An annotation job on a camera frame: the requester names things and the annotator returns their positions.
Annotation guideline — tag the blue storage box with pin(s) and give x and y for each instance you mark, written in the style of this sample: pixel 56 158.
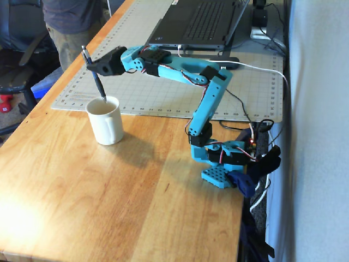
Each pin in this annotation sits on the blue storage box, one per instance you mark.
pixel 43 88

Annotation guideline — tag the dark grey laptop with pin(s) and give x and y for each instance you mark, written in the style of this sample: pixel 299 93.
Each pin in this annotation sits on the dark grey laptop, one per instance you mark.
pixel 201 21

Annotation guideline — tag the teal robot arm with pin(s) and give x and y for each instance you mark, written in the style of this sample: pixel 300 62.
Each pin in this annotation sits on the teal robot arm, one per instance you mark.
pixel 212 95

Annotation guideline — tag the silver device base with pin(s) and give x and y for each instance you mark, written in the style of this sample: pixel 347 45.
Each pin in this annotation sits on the silver device base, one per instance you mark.
pixel 260 32

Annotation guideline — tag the black desk device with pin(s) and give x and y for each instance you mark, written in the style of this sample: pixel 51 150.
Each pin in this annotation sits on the black desk device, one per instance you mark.
pixel 260 15

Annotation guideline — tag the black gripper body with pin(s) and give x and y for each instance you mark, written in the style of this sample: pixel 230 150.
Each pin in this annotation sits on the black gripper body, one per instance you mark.
pixel 107 66

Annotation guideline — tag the red dumbbell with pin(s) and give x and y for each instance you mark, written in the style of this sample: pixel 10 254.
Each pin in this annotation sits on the red dumbbell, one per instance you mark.
pixel 5 105

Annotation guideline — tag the black office chair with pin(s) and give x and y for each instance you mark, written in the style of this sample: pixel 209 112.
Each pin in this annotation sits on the black office chair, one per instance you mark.
pixel 16 54

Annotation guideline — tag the person in grey shirt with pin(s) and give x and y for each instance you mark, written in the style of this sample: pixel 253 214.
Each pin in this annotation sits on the person in grey shirt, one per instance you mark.
pixel 71 19

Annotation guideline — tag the dark blue pen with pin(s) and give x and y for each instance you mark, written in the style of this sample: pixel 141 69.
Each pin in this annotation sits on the dark blue pen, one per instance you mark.
pixel 98 83

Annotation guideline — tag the white ceramic mug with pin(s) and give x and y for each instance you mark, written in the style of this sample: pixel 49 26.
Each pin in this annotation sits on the white ceramic mug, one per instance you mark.
pixel 106 125

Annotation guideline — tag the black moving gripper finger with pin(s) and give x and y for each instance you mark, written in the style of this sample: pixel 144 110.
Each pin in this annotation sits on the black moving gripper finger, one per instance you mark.
pixel 111 52

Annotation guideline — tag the blue and black clamp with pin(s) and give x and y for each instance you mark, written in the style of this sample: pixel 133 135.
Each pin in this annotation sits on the blue and black clamp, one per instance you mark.
pixel 242 183

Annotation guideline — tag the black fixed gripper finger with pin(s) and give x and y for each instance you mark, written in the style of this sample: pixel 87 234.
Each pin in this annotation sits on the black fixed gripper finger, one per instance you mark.
pixel 94 68

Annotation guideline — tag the grey gridded cutting mat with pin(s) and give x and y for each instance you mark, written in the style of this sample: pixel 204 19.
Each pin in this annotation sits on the grey gridded cutting mat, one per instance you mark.
pixel 150 95

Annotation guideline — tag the black usb hub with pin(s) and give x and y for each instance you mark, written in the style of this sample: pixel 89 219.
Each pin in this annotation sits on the black usb hub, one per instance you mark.
pixel 231 60

